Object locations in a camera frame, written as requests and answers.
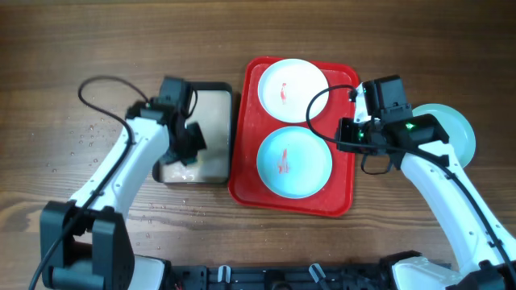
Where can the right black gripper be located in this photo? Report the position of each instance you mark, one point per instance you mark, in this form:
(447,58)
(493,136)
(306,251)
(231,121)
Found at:
(345,126)

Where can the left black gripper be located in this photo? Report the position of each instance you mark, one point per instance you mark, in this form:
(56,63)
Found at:
(197,144)

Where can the light blue plate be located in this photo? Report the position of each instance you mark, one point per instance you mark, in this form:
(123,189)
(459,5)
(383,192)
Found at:
(294,163)
(460,132)

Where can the light blue plate front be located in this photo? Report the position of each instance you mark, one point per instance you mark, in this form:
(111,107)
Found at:
(294,163)

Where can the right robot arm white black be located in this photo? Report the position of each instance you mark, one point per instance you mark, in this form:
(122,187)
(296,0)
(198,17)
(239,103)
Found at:
(419,147)

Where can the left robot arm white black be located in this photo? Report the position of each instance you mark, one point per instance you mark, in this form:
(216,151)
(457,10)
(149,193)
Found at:
(84,241)

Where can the black tray with soapy water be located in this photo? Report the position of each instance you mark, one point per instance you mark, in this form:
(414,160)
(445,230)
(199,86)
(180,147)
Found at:
(212,111)

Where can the red plastic tray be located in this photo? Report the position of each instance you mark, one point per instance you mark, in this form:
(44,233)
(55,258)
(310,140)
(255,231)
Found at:
(255,124)

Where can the white plate with red stain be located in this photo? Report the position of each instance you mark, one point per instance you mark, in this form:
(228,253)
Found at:
(286,88)

